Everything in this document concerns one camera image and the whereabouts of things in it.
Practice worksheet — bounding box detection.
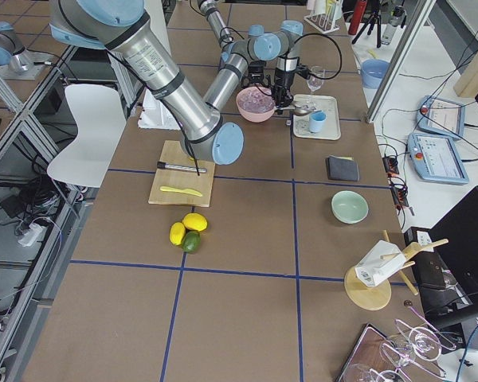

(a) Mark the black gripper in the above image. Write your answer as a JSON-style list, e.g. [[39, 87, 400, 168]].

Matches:
[[271, 64, 308, 115], [241, 61, 272, 89]]

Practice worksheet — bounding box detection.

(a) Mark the pink bowl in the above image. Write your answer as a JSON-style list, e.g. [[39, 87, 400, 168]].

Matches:
[[236, 87, 276, 123]]

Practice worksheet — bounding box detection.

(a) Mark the metal ice scoop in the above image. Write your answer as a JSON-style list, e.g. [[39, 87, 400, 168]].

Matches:
[[275, 103, 317, 116]]

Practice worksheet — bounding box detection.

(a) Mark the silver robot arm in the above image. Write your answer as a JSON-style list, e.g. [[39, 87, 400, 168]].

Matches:
[[49, 1, 303, 165], [198, 1, 271, 88]]

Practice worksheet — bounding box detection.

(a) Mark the clear ice cubes pile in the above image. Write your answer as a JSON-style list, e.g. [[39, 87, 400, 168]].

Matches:
[[238, 88, 274, 114]]

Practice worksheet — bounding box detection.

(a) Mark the blue plastic cup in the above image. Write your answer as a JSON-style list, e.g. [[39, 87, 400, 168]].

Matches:
[[308, 111, 327, 134]]

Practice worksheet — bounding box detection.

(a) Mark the clear wine glass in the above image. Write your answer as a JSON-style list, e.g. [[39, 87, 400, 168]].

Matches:
[[307, 65, 325, 107]]

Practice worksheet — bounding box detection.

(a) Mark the cream bear tray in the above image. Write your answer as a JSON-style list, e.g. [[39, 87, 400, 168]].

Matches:
[[292, 95, 341, 140]]

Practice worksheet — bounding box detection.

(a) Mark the white dish rack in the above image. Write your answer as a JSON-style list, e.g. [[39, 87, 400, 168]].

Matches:
[[304, 0, 343, 34]]

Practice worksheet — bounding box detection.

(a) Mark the blue bowl on side table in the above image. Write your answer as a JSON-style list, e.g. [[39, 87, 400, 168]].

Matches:
[[360, 59, 390, 89]]

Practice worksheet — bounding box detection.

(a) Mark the grey folded cloth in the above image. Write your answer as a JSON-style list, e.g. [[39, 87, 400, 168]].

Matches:
[[326, 156, 360, 181]]

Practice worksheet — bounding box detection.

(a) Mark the red bottle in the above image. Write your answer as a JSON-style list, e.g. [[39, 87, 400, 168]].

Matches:
[[348, 0, 367, 36]]

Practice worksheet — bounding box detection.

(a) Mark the black tripod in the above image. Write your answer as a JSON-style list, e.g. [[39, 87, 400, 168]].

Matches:
[[351, 1, 382, 48]]

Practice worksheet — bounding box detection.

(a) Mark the metal rod tool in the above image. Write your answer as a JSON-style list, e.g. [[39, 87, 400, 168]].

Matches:
[[156, 161, 207, 173]]

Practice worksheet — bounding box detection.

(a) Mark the yellow plastic knife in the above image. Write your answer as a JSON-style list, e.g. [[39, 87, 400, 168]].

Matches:
[[159, 185, 203, 197]]

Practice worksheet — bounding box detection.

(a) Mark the wooden cutting board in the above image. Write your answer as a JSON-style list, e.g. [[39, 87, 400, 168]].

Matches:
[[148, 140, 215, 207]]

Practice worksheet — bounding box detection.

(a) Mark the green bowl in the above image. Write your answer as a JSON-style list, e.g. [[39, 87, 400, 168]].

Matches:
[[331, 190, 369, 224]]

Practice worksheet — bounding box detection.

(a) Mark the upper blue teach pendant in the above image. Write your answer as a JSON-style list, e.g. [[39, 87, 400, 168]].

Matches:
[[416, 95, 465, 140]]

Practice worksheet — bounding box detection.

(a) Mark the blue teach pendant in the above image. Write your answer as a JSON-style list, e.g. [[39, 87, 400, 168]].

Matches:
[[416, 95, 465, 140], [407, 133, 469, 185]]

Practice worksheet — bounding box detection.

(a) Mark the large yellow lemon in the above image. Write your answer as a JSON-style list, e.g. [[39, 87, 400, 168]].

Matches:
[[182, 212, 208, 232]]

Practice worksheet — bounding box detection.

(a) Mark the white chair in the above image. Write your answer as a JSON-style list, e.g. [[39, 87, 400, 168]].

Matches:
[[47, 84, 127, 188]]

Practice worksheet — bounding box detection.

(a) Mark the lower blue teach pendant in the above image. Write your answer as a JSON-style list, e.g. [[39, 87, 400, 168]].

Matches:
[[407, 133, 469, 185]]

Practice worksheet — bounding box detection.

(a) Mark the small yellow lemon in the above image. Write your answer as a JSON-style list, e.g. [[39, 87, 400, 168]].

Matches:
[[169, 221, 186, 246]]

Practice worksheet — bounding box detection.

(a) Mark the green lime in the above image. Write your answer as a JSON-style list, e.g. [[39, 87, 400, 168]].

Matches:
[[182, 231, 201, 253]]

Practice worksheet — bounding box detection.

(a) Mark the white carton on stand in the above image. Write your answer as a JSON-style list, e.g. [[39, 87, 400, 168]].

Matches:
[[355, 240, 406, 287]]

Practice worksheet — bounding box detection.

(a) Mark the wooden mug tree stand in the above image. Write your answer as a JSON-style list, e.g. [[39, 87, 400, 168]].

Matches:
[[344, 230, 449, 310]]

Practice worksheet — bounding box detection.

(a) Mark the black monitor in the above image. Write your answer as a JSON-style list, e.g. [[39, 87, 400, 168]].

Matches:
[[417, 185, 478, 329]]

